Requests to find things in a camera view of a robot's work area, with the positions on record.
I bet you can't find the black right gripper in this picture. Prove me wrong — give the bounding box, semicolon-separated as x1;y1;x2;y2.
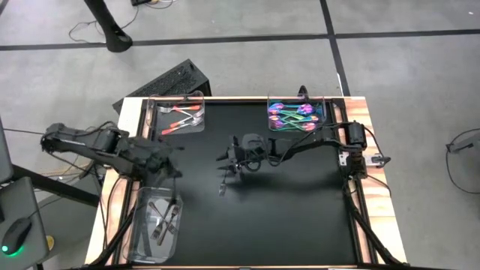
215;133;269;176

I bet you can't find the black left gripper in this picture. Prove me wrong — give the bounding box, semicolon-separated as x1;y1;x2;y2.
142;144;185;180

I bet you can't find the rainbow spoon teal handle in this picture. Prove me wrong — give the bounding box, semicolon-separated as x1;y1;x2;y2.
279;112;316;127
280;119;318;132
284;114;320;127
284;104;317;125
268;114;301;125
268;103;301;116
270;121;312;132
279;103;309;121

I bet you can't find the clear plastic bin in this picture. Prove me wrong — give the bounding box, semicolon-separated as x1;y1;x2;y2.
123;185;184;263
266;95;328;133
147;91;206;136

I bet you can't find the black computer case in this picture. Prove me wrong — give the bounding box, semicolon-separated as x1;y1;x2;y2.
112;58;212;113

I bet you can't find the black desk beam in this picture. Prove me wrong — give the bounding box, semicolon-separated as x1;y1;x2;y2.
10;163;101;208

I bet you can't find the black stand leg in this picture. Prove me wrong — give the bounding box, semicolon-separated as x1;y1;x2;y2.
82;0;134;53

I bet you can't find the grey computer monitor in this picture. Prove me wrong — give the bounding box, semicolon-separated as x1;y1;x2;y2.
0;118;14;185

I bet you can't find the black computer mouse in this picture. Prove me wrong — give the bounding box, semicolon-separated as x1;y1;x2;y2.
1;217;33;257

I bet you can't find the grey floor stand foot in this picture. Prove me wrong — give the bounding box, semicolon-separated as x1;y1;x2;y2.
448;136;480;154

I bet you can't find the thin black floor cable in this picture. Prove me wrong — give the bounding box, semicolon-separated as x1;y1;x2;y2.
68;0;177;44

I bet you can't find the black looped floor cable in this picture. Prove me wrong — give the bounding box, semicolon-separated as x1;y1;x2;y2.
445;127;480;194

